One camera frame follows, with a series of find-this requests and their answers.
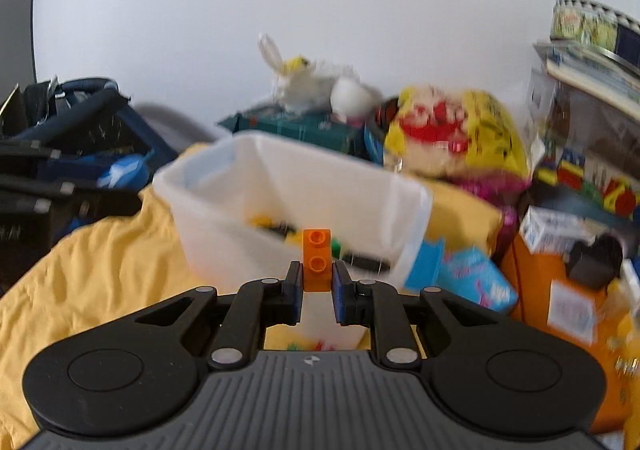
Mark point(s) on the green book box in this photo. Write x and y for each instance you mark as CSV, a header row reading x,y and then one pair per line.
x,y
315,128

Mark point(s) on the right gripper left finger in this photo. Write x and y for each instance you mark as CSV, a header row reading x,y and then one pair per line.
x,y
244,317

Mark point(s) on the orange box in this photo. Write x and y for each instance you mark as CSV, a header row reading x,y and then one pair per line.
x,y
550,302

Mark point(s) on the white plastic bin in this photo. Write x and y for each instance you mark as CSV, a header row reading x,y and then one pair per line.
x,y
216,193

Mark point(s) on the small white medicine box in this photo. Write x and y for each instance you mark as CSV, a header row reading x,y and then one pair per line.
x,y
552,232

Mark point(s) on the clear plastic storage box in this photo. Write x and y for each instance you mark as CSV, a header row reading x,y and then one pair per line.
x,y
590,164

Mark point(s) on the stack of books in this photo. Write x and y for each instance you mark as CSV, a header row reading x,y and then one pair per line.
x,y
596,72

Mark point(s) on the light blue carton box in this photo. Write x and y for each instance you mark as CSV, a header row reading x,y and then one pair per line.
x,y
468,273

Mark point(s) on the orange duplo brick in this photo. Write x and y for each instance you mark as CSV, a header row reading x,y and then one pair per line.
x,y
317,260

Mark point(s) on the round cookie tin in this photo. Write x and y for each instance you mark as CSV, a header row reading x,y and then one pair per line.
x,y
595,24

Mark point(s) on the yellow cloth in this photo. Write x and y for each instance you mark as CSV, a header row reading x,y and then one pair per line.
x,y
117,266

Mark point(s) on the white plastic bag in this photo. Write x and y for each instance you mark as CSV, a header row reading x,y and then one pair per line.
x,y
299,84

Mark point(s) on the dark blue bag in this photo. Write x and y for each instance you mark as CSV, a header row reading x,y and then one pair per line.
x,y
84,155

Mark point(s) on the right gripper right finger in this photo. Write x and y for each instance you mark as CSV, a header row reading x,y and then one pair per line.
x,y
378,307

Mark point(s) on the yellow red snack bag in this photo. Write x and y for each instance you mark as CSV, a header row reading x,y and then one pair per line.
x,y
455,134

